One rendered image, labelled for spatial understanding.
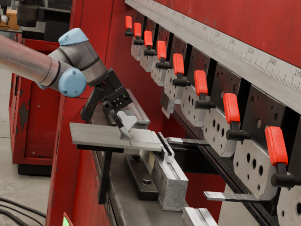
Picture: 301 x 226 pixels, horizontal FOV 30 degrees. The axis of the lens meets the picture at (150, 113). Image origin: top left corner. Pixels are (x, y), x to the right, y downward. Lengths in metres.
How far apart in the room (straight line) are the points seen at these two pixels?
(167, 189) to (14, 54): 0.54
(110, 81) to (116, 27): 0.88
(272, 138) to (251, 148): 0.15
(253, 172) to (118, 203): 0.67
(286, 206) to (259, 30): 0.33
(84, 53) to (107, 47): 0.92
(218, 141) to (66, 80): 0.49
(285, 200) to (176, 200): 0.74
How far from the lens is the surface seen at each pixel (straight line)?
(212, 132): 1.17
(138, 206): 1.57
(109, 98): 1.65
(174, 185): 1.54
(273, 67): 0.95
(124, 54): 2.54
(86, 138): 1.66
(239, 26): 1.11
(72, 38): 1.61
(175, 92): 1.48
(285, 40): 0.92
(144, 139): 1.72
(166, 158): 1.65
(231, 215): 3.86
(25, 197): 3.65
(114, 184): 1.68
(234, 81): 1.09
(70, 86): 1.47
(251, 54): 1.04
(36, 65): 1.44
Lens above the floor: 1.51
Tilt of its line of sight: 15 degrees down
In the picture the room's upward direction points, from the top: 9 degrees clockwise
